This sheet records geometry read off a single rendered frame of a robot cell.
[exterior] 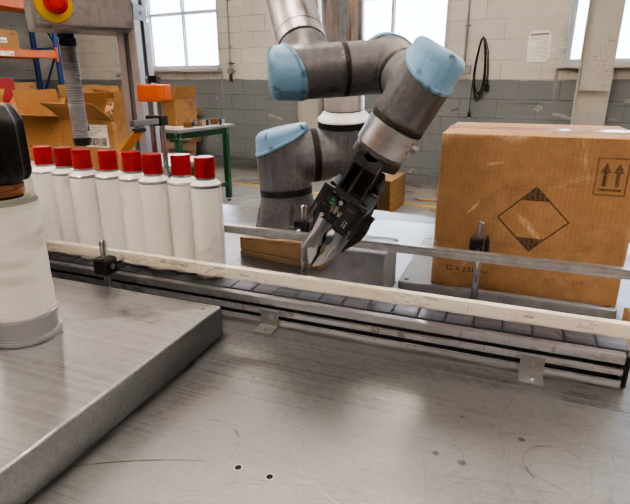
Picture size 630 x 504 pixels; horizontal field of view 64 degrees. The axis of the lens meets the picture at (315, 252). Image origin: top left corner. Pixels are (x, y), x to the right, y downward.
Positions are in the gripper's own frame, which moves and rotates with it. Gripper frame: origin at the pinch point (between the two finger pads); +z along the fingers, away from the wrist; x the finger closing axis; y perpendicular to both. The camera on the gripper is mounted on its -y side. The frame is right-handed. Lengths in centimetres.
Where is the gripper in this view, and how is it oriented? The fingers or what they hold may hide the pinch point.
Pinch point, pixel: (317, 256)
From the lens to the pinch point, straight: 81.3
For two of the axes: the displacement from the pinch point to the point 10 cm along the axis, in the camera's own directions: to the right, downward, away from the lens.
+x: 8.1, 5.7, -1.3
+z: -4.7, 7.6, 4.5
